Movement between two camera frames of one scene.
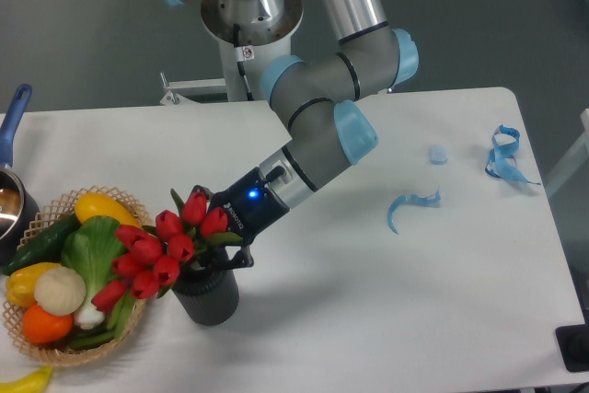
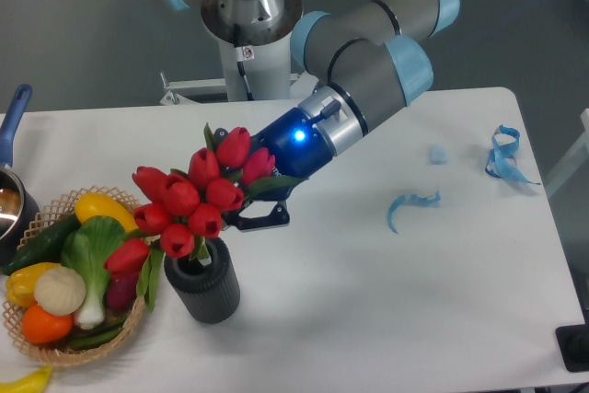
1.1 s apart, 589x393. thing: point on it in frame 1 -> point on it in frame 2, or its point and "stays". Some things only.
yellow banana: [34, 382] stays
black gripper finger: [200, 189] -> [219, 134]
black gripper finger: [222, 261] -> [278, 215]
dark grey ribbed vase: [206, 295] stays
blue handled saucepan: [19, 212] stays
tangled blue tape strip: [502, 161] stays
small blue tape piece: [438, 155] stays
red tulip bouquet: [154, 256] -> [186, 212]
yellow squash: [98, 204] stays
